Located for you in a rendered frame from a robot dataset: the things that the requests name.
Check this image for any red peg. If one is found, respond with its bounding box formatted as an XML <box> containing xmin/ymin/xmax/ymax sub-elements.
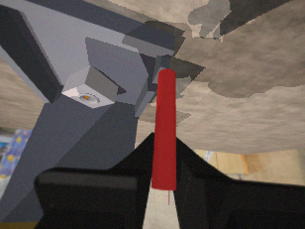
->
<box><xmin>152</xmin><ymin>68</ymin><xmax>176</xmax><ymax>190</ymax></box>

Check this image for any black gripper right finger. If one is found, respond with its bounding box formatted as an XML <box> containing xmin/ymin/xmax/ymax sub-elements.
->
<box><xmin>173</xmin><ymin>137</ymin><xmax>305</xmax><ymax>229</ymax></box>

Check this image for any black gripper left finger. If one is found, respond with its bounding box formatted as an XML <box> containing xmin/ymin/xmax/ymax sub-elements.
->
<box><xmin>34</xmin><ymin>133</ymin><xmax>154</xmax><ymax>229</ymax></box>

